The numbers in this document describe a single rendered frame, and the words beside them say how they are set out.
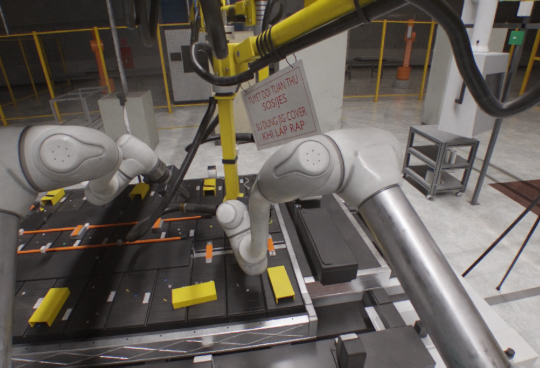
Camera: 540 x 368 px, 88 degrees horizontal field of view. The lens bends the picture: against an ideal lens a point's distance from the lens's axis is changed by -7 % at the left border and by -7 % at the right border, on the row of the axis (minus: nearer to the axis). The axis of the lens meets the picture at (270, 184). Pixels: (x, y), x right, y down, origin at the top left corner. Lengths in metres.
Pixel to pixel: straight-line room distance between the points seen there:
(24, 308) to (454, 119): 3.64
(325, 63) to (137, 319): 5.11
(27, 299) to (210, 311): 0.75
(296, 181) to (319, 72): 5.16
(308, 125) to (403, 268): 0.50
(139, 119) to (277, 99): 4.70
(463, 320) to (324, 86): 5.33
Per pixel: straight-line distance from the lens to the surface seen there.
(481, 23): 3.77
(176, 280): 1.33
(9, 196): 0.67
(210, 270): 1.34
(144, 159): 1.19
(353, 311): 1.50
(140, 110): 5.55
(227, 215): 1.05
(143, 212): 1.83
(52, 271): 1.61
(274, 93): 1.01
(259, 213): 0.84
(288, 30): 0.91
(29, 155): 0.66
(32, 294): 1.56
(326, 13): 0.83
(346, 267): 1.22
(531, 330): 2.96
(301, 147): 0.55
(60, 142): 0.61
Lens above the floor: 1.90
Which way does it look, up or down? 27 degrees down
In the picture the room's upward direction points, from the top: 1 degrees counter-clockwise
